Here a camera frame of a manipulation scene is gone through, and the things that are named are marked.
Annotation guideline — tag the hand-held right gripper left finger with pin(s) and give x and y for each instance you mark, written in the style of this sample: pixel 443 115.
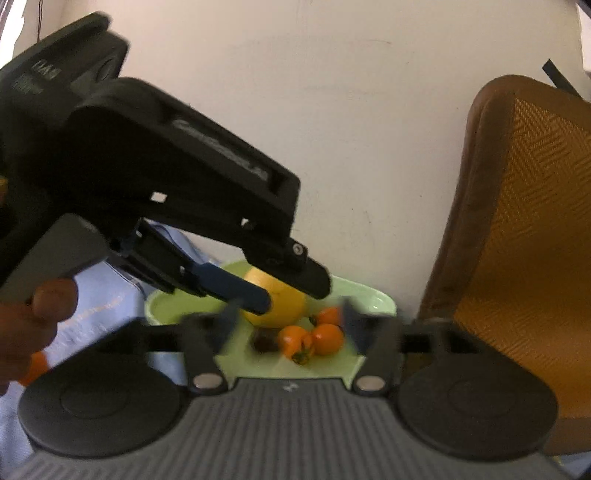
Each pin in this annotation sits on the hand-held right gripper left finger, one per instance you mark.
pixel 202 350

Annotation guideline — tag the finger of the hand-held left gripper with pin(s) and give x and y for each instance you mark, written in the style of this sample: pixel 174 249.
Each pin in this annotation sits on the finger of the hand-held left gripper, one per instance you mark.
pixel 307 277
pixel 231 286

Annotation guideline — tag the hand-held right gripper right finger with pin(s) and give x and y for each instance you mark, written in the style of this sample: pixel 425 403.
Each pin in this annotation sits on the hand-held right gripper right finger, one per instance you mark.
pixel 383 350

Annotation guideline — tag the large yellow citrus fruit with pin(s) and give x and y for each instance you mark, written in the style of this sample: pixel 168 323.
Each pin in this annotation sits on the large yellow citrus fruit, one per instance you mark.
pixel 282 305

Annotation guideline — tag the green plastic basin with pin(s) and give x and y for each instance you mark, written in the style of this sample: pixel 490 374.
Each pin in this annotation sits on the green plastic basin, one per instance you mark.
pixel 178 307

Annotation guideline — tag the person's left hand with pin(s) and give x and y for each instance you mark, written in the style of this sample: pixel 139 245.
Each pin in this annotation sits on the person's left hand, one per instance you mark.
pixel 27 332

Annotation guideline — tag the orange tangerine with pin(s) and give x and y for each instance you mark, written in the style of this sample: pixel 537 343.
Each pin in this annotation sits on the orange tangerine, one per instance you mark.
pixel 329 316
pixel 328 339
pixel 35 368
pixel 293 341

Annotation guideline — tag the dark red plum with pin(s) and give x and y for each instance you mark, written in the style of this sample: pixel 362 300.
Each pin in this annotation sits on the dark red plum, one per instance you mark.
pixel 264 340

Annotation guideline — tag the blue checked bedsheet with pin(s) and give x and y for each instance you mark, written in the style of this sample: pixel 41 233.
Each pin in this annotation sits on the blue checked bedsheet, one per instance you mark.
pixel 104 295

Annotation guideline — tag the brown woven seat mat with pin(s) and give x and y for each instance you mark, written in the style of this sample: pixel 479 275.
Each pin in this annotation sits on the brown woven seat mat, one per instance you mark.
pixel 531 230

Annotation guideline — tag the white power strip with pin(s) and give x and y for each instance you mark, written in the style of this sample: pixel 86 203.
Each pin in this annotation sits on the white power strip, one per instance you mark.
pixel 586 46

